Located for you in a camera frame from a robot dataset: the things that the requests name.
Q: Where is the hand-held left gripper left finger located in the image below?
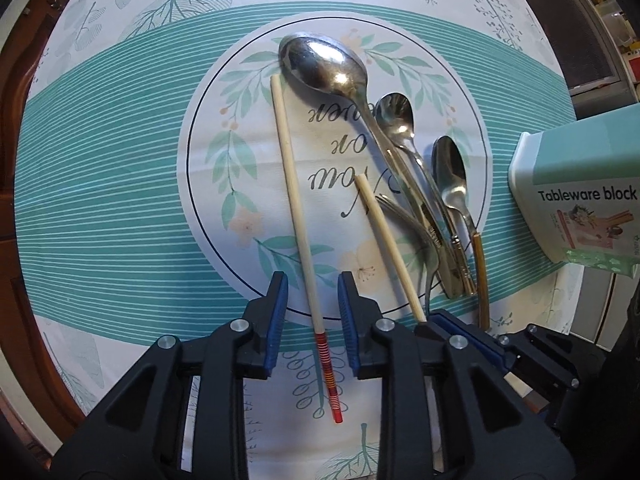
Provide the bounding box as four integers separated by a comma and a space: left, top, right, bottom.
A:
50, 271, 290, 480

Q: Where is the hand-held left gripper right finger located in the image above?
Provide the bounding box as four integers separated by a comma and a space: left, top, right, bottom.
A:
337, 270, 576, 480

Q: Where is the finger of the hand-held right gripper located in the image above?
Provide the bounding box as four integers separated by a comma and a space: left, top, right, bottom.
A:
431, 309, 581, 392
414, 321, 451, 341

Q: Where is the cream chopstick red striped end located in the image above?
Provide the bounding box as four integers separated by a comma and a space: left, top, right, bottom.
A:
270, 76, 345, 425
354, 175, 547, 413

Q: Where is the green plastic utensil holder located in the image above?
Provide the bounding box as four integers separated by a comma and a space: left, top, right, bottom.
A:
507, 105, 640, 278

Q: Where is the steel fork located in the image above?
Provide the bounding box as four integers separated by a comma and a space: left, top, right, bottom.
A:
376, 194, 443, 313

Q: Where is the small steel spoon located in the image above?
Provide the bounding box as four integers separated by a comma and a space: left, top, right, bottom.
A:
375, 92, 478, 297

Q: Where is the leaf printed teal tablecloth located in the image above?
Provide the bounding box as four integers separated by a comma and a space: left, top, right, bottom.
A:
15, 0, 601, 480

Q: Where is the large steel spoon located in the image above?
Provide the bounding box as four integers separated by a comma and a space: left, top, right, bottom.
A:
277, 31, 466, 300

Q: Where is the steel spoon amber handle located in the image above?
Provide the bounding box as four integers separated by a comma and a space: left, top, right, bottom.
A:
431, 135, 492, 332

